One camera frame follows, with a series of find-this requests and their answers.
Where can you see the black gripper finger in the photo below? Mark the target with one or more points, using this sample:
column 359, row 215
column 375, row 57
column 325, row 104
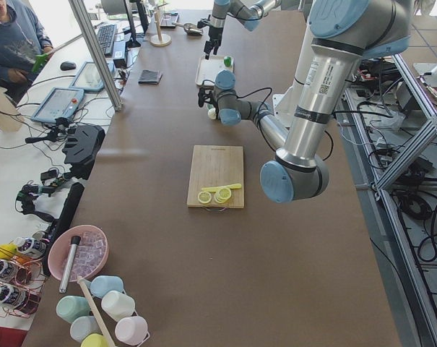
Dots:
column 207, row 49

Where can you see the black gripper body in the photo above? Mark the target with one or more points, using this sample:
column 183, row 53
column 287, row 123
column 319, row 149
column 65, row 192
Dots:
column 214, row 33
column 209, row 96

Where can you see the white steamed bun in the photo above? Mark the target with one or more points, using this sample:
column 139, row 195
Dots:
column 211, row 113

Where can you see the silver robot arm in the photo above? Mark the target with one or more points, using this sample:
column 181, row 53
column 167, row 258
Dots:
column 249, row 17
column 342, row 34

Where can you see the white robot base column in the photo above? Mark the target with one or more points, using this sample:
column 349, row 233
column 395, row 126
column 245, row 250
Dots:
column 285, row 104

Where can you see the pink bowl with ice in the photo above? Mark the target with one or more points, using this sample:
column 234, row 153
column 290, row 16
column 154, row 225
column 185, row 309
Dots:
column 91, row 254

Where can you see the metal tube in bowl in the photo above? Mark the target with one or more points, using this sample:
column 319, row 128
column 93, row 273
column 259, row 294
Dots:
column 75, row 240

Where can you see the green lime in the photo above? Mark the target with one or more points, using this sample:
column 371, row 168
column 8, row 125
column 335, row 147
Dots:
column 227, row 61

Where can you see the cream rabbit serving tray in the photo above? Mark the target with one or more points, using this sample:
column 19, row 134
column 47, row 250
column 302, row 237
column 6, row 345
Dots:
column 207, row 70

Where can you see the metal scoop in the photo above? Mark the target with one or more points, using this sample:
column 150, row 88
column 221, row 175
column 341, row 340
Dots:
column 189, row 28

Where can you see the wooden stand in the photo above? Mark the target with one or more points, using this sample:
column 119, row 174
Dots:
column 159, row 39

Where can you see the folded grey cloth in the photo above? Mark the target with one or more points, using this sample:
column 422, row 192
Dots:
column 150, row 77

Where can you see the wooden cutting board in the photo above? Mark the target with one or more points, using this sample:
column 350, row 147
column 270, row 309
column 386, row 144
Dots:
column 216, row 166

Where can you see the yellow plastic knife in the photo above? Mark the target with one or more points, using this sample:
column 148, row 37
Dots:
column 217, row 188

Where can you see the stacked lemon slices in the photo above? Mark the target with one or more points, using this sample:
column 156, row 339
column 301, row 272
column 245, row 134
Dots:
column 222, row 196

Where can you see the lemon slice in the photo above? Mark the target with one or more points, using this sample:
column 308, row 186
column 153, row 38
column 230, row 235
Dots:
column 204, row 197

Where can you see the black keyboard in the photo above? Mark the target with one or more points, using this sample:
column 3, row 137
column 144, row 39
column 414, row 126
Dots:
column 105, row 36

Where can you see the teach pendant tablet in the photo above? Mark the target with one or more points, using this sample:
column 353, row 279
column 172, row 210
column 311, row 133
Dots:
column 88, row 78
column 59, row 103

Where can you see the black device on desk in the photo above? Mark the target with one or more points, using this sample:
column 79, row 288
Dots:
column 81, row 147

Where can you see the black computer mouse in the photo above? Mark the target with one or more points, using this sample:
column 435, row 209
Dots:
column 67, row 65

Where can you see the seated person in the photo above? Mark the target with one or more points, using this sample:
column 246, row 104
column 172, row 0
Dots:
column 22, row 39

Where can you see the light blue cup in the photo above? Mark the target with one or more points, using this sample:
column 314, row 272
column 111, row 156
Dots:
column 102, row 284

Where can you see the white cup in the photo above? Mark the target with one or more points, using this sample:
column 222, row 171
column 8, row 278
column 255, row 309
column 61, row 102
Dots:
column 118, row 305

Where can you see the pink cup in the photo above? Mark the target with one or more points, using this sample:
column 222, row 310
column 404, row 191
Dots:
column 132, row 330

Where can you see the mint green cup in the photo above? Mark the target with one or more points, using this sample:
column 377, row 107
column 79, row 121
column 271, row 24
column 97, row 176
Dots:
column 69, row 308

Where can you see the pale blue cup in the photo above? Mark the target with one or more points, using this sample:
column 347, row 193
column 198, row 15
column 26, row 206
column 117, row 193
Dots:
column 83, row 327

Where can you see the yellow cup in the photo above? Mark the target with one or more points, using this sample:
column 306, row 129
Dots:
column 94, row 340

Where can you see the aluminium frame post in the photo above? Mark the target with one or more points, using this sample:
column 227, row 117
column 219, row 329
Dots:
column 88, row 33

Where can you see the copper wire bottle rack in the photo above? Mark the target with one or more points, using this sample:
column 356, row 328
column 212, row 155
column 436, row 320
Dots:
column 21, row 276

